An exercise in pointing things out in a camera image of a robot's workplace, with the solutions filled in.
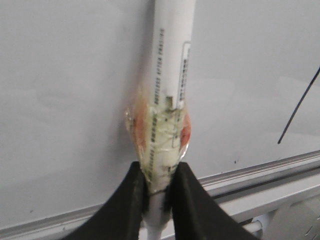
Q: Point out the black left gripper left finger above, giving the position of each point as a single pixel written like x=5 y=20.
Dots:
x=120 y=217

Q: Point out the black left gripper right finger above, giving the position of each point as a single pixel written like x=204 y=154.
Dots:
x=196 y=215

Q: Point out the red round magnet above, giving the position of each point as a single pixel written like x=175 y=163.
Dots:
x=138 y=132

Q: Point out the white black whiteboard marker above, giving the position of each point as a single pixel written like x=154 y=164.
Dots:
x=165 y=110

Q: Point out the white horizontal stand rod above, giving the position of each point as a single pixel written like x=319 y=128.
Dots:
x=253 y=226

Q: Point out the white whiteboard with aluminium frame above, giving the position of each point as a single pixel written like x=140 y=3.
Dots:
x=69 y=69

